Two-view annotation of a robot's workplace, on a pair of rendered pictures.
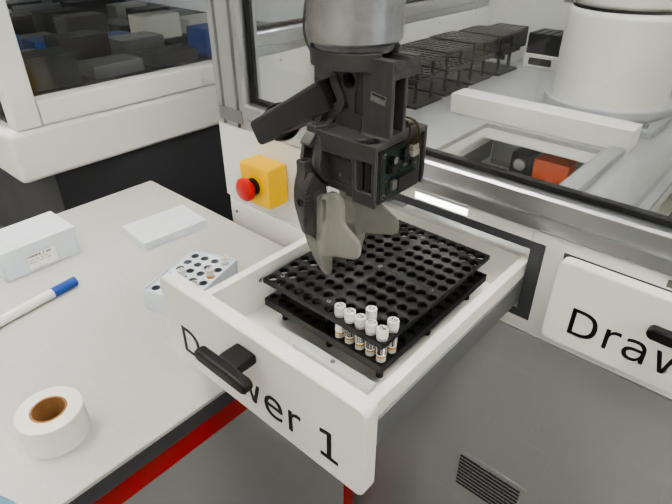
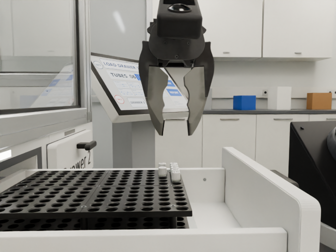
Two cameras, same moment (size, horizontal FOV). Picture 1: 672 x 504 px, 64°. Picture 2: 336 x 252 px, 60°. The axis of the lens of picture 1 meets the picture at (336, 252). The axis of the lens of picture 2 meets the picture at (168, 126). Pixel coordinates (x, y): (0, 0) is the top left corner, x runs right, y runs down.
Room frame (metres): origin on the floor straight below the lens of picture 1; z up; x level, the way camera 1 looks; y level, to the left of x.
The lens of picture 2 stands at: (0.73, 0.27, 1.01)
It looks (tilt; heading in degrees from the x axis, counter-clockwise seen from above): 5 degrees down; 227
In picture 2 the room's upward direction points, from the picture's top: straight up
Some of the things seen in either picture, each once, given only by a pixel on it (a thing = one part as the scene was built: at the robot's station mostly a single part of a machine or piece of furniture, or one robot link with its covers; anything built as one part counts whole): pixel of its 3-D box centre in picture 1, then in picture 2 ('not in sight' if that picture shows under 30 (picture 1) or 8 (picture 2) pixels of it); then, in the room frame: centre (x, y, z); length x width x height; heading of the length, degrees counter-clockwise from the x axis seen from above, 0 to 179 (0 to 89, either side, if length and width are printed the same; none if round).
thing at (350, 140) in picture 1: (361, 122); (175, 24); (0.44, -0.02, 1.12); 0.09 x 0.08 x 0.12; 48
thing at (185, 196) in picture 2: (323, 307); (177, 187); (0.47, 0.01, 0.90); 0.18 x 0.02 x 0.01; 48
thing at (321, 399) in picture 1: (256, 371); (251, 204); (0.39, 0.08, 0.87); 0.29 x 0.02 x 0.11; 48
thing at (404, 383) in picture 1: (383, 287); (91, 213); (0.55, -0.06, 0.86); 0.40 x 0.26 x 0.06; 138
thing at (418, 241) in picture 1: (379, 287); (98, 210); (0.54, -0.05, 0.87); 0.22 x 0.18 x 0.06; 138
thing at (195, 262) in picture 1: (192, 283); not in sight; (0.68, 0.22, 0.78); 0.12 x 0.08 x 0.04; 156
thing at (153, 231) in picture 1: (165, 226); not in sight; (0.87, 0.32, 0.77); 0.13 x 0.09 x 0.02; 134
